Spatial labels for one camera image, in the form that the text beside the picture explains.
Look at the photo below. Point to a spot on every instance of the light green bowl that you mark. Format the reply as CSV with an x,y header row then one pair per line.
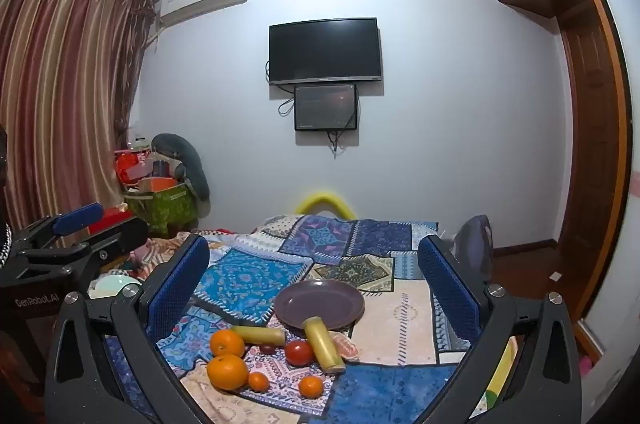
x,y
112,286

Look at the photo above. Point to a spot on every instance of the red flat box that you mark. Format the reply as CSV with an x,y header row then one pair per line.
x,y
112,221

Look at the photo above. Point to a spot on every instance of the small dark red fruit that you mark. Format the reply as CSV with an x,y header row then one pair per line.
x,y
267,349

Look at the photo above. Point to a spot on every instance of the red bag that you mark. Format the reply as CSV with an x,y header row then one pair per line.
x,y
127,164

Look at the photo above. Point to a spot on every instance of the yellow fleece blanket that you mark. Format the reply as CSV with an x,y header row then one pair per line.
x,y
502,374

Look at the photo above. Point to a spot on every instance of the striped brown curtain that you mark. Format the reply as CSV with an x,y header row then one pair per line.
x,y
60,79

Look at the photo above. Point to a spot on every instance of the large orange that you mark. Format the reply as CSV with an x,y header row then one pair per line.
x,y
226,344
227,372

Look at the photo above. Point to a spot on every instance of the small black wall monitor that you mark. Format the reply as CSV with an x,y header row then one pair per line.
x,y
325,106

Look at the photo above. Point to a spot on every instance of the pink soft item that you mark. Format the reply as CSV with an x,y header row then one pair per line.
x,y
587,364

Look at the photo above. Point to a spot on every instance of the purple plate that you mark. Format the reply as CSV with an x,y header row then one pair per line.
x,y
320,301

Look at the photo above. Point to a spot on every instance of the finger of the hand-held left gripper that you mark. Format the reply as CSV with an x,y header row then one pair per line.
x,y
77,216
117,234

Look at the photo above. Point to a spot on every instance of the purple grey backpack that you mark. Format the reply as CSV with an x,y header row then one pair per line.
x,y
475,239

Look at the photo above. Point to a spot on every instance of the pink pomelo slice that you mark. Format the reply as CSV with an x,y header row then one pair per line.
x,y
347,346

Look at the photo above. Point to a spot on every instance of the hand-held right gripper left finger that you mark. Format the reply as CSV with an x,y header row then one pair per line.
x,y
175,284

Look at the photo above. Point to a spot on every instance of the red tomato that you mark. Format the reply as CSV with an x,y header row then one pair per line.
x,y
299,354

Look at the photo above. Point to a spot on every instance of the small orange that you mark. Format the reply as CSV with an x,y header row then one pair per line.
x,y
311,387
259,381

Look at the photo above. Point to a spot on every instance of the blue patchwork blanket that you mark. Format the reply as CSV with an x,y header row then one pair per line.
x,y
410,319

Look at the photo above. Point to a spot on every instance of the yellow foam arc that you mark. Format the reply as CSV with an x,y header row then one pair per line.
x,y
325,194

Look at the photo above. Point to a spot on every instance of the black wall television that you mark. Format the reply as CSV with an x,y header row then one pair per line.
x,y
325,49

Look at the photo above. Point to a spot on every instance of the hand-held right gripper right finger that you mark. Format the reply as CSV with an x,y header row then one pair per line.
x,y
445,284

